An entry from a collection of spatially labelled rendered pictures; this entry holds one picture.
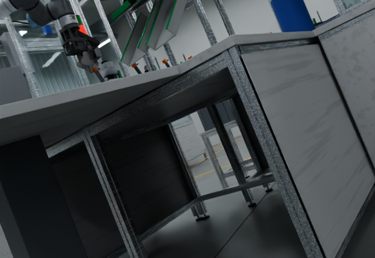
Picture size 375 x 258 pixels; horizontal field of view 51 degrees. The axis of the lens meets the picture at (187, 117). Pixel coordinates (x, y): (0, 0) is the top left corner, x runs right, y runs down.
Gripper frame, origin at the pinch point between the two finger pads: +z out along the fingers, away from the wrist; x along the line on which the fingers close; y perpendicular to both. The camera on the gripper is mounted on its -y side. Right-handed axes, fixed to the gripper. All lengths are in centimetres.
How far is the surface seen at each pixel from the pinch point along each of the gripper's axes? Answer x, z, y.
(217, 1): 53, -4, -29
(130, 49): 21.2, 0.7, -4.0
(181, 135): -373, 38, -513
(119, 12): 26.0, -13.5, -0.7
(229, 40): 74, 21, 17
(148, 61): 20.8, 6.4, -12.0
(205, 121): -87, 36, -194
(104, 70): 0.9, 1.2, -5.8
